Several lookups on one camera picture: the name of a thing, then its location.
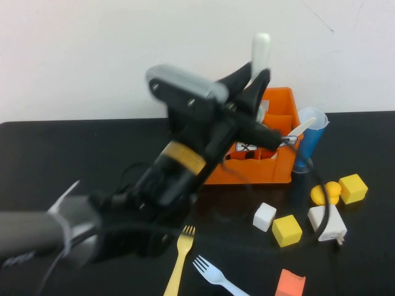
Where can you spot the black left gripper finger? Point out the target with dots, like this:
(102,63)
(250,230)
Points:
(237,75)
(253,98)

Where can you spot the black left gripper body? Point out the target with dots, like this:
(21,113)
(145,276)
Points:
(197,142)

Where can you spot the yellow plastic fork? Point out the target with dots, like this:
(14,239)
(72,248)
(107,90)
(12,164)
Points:
(184,246)

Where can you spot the orange plastic cutlery crate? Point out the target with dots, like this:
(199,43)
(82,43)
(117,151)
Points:
(262,172)

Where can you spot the white label with fork character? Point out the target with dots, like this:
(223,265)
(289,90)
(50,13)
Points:
(247,147)

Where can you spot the white label with knife character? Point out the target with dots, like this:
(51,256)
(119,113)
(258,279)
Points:
(291,140)

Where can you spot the cream plastic knife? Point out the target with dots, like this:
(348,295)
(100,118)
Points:
(304,125)

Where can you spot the blue cone cup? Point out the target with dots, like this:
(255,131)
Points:
(314,132)

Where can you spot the white foam cube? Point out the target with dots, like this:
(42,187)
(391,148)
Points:
(264,216)

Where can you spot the yellow rubber duck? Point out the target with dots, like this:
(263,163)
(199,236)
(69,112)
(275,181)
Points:
(334,191)

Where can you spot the yellow foam cube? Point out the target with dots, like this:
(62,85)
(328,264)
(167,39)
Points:
(353,189)
(287,231)

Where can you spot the light blue plastic fork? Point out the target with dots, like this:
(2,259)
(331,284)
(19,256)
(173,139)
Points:
(210,272)

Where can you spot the white charger plug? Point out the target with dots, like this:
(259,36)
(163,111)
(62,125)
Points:
(336,225)

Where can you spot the white zip tie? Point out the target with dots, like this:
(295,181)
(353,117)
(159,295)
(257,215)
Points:
(66,234)

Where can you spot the salmon orange block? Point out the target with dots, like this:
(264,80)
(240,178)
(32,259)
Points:
(289,283)

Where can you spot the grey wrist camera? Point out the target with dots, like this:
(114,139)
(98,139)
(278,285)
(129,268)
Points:
(185,78)

